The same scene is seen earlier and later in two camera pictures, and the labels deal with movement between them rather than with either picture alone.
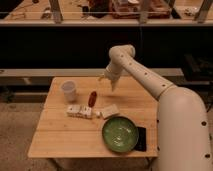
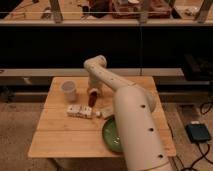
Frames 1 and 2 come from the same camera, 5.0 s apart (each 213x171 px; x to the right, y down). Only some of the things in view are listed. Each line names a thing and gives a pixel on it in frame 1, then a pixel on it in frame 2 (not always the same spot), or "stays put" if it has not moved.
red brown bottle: x=92 y=98 stays put
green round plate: x=120 y=134 stays put
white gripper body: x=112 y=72 to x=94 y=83
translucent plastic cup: x=69 y=88 stays put
